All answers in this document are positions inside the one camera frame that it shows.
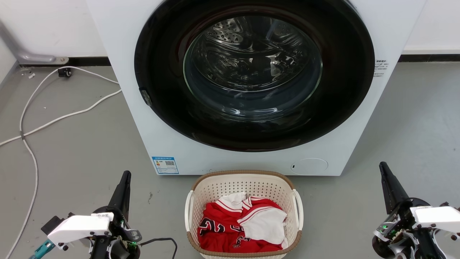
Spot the teal cable connector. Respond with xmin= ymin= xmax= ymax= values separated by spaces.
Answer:
xmin=29 ymin=240 xmax=55 ymax=259

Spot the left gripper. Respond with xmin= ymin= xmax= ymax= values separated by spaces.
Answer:
xmin=41 ymin=171 xmax=143 ymax=259

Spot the cream perforated laundry basket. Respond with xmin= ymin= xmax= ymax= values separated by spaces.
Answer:
xmin=184 ymin=170 xmax=304 ymax=259

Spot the blue energy label sticker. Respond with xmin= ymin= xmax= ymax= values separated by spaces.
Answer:
xmin=151 ymin=156 xmax=179 ymax=175

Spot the small text warning label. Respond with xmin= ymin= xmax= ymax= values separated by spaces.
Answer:
xmin=373 ymin=59 xmax=389 ymax=78

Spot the grey floor pipe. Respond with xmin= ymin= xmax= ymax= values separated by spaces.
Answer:
xmin=0 ymin=20 xmax=69 ymax=65

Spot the white front-load washing machine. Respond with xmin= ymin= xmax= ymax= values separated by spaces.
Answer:
xmin=86 ymin=0 xmax=427 ymax=177

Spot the red basketball jersey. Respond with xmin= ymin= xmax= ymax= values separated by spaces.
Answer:
xmin=197 ymin=192 xmax=288 ymax=253

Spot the white garment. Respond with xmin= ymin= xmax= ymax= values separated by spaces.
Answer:
xmin=239 ymin=207 xmax=288 ymax=249

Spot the round white filter cover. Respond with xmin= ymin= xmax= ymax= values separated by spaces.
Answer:
xmin=290 ymin=158 xmax=329 ymax=176

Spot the white power cable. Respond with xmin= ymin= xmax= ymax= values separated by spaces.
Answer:
xmin=0 ymin=89 xmax=123 ymax=146
xmin=5 ymin=66 xmax=120 ymax=259

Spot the black round washer door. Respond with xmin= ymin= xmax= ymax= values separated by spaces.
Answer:
xmin=134 ymin=0 xmax=375 ymax=152

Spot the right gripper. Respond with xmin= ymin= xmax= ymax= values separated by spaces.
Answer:
xmin=372 ymin=162 xmax=460 ymax=259

